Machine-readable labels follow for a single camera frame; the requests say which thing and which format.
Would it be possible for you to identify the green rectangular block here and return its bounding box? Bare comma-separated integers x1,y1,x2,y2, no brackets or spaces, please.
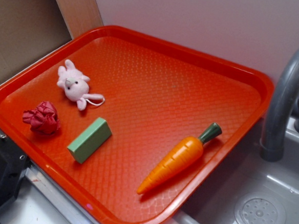
67,117,112,164

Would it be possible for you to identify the orange plastic tray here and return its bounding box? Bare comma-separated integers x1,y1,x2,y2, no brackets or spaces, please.
0,26,274,224

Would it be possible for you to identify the orange toy carrot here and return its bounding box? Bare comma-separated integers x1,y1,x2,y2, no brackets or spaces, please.
136,123,223,195

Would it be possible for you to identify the pink plush bunny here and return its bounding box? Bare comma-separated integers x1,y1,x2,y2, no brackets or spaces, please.
56,59,105,111

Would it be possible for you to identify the crumpled red cloth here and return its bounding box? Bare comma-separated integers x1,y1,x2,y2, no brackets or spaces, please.
22,101,60,136

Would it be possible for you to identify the grey toy faucet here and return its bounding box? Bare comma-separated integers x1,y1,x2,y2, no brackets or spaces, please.
260,49,299,162

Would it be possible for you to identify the wooden board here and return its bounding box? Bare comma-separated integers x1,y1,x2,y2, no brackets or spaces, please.
56,0,103,38

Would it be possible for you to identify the grey toy sink basin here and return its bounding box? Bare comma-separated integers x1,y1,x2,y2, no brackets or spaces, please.
175,123,299,224

